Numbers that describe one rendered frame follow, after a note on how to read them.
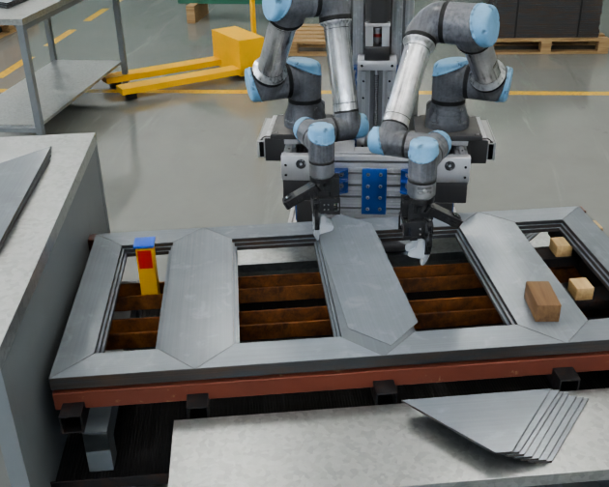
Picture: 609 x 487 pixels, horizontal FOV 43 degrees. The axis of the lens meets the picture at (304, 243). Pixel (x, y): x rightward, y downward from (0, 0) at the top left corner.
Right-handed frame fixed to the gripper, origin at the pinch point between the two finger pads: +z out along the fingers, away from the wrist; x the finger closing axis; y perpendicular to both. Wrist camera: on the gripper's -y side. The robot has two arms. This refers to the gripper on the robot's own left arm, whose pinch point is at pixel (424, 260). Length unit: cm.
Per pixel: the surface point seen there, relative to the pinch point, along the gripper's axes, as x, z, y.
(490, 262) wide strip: -3.8, 4.1, -20.1
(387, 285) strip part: 5.3, 4.0, 11.5
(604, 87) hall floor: -434, 89, -259
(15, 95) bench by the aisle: -411, 66, 220
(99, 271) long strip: -13, 4, 92
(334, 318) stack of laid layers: 18.0, 5.2, 27.5
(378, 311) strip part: 18.0, 4.0, 16.2
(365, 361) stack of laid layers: 37.0, 5.5, 22.5
